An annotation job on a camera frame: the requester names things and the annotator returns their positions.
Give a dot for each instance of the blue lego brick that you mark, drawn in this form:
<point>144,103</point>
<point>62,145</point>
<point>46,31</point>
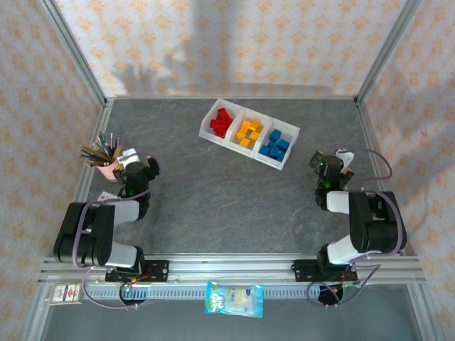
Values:
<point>275,135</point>
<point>283,144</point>
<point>264,150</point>
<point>281,156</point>
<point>271,144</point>
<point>273,152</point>

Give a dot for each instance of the sloped yellow lego brick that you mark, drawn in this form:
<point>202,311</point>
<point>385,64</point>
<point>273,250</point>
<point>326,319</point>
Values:
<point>260,129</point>

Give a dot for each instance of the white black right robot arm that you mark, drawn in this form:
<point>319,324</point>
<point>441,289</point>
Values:
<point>373,223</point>

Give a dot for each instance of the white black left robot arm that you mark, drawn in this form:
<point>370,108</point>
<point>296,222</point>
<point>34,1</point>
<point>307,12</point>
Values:
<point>89,231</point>

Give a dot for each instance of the pink pencil cup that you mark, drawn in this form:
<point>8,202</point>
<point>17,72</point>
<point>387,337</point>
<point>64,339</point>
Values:
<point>106,173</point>

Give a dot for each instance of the small card packet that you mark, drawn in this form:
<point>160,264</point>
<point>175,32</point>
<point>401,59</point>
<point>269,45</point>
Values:
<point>106,196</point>

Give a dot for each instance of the dark blue pencil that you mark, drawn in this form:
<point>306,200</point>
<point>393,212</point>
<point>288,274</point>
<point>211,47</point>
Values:
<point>113,144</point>

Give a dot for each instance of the yellow pencil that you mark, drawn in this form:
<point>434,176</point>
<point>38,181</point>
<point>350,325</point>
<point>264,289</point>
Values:
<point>91,156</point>
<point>94,152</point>

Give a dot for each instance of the green pencil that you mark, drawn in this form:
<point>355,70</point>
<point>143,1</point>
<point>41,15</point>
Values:
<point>104,143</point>

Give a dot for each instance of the white plastic bin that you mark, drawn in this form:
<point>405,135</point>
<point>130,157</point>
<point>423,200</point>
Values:
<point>270,163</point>

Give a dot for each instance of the red blocks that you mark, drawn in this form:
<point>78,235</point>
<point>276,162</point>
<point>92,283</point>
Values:
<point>206,129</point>

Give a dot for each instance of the yellow blocks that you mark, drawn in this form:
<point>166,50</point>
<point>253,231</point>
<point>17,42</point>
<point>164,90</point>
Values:
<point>241,148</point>

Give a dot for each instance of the red white card box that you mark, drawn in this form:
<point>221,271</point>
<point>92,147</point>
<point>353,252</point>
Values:
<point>65,294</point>

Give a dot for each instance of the blue white snack bag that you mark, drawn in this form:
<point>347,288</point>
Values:
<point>232,298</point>

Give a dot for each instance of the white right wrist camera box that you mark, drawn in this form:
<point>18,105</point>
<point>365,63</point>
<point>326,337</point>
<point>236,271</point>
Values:
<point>345,155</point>

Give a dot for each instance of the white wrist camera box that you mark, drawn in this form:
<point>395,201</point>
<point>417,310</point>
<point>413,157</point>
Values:
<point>128,156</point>
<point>345,155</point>

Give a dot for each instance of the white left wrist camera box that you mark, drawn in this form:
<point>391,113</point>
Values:
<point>128,156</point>

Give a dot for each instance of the aluminium side rail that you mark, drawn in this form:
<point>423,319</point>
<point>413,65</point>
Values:
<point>366,124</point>
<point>101,124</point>

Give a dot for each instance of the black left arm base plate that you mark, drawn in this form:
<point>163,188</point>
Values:
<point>158,271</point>

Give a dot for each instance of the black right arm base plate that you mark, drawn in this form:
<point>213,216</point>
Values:
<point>304,271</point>

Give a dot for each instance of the aluminium frame post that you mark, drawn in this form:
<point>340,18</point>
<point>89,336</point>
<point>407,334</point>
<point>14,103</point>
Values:
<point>423,312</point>
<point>385,53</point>
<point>35,312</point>
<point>74,53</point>

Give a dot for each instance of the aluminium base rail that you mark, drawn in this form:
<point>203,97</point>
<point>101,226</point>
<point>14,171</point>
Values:
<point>231,268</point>

